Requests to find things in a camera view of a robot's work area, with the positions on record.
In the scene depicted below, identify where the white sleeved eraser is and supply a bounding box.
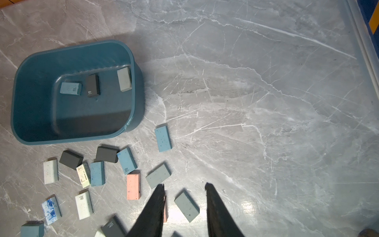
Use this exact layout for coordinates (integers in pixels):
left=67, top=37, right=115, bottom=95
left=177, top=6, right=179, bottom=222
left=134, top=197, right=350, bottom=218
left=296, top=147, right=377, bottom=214
left=76, top=163, right=91, bottom=188

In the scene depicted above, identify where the pink eraser upper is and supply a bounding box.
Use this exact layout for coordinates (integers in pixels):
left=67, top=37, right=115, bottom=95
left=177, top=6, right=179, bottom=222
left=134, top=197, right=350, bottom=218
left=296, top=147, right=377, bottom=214
left=127, top=173, right=141, bottom=200

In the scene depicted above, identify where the teal plastic storage box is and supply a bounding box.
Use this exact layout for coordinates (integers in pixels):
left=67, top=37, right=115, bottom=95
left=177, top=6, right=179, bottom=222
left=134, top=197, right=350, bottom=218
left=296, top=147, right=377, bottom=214
left=11, top=40, right=145, bottom=145

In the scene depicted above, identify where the black eraser centre low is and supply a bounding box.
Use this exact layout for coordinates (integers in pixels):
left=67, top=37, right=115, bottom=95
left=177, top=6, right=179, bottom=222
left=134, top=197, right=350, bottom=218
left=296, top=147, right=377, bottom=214
left=101, top=216, right=126, bottom=237

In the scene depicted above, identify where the black eraser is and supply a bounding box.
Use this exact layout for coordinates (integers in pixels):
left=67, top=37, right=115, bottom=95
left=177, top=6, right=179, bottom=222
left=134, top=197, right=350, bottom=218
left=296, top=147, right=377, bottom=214
left=86, top=74, right=100, bottom=98

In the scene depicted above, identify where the white blue stained eraser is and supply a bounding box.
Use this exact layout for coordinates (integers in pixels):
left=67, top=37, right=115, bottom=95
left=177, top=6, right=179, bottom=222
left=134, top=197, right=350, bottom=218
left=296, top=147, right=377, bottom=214
left=41, top=196, right=62, bottom=225

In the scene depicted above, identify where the white eraser low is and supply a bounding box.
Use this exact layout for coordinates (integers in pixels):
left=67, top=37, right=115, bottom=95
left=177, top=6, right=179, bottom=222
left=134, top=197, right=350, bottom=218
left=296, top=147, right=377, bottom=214
left=94, top=230, right=106, bottom=237

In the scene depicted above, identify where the blue eraser beside dark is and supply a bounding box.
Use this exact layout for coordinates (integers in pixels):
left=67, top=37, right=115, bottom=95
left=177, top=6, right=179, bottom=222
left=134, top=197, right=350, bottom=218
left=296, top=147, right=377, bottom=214
left=117, top=147, right=137, bottom=175

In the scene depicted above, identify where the white eraser upper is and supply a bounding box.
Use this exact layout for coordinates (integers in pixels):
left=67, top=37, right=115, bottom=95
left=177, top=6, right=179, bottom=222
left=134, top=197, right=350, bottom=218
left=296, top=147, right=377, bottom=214
left=43, top=159, right=59, bottom=185

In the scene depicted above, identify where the teal eraser lower left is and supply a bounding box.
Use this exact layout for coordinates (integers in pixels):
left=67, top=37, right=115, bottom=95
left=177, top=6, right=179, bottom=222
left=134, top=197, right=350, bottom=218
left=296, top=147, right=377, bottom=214
left=21, top=222, right=44, bottom=237

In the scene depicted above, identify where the dark grey eraser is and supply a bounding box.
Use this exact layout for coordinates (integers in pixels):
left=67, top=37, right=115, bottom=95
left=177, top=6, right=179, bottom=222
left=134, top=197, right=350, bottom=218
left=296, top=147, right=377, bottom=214
left=59, top=150, right=83, bottom=170
left=94, top=146, right=119, bottom=163

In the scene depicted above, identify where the white eraser 4B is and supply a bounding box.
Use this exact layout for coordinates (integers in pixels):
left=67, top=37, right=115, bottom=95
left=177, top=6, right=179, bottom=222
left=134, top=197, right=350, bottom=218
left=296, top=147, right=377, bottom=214
left=75, top=191, right=93, bottom=220

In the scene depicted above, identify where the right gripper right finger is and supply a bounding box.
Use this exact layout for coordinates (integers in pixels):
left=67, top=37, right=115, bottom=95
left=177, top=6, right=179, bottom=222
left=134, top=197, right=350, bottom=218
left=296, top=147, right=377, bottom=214
left=205, top=183, right=244, bottom=237

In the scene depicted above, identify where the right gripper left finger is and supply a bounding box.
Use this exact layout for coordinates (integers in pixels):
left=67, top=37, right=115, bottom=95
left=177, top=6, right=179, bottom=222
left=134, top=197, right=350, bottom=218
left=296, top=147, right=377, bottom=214
left=127, top=184, right=166, bottom=237

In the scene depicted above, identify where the dark grey eraser upper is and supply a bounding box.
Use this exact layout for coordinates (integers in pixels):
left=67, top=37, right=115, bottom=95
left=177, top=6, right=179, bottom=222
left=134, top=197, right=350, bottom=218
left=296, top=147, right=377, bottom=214
left=59, top=150, right=83, bottom=170

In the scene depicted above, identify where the brown tape roll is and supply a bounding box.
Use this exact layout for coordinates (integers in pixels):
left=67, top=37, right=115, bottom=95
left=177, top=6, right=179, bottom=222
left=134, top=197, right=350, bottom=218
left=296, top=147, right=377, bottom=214
left=358, top=229, right=379, bottom=237

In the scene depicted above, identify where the pink eraser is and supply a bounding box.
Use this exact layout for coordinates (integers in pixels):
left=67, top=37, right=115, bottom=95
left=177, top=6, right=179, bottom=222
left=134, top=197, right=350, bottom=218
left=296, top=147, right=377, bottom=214
left=127, top=173, right=141, bottom=200
left=163, top=196, right=168, bottom=223

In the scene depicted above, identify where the grey green eraser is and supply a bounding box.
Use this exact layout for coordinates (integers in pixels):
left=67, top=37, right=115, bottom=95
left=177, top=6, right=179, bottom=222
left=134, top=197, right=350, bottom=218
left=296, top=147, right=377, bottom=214
left=146, top=163, right=171, bottom=189

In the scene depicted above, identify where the pink eraser right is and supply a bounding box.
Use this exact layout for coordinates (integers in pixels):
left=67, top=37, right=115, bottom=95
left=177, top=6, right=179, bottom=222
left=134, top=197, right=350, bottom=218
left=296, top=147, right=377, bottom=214
left=163, top=196, right=168, bottom=223

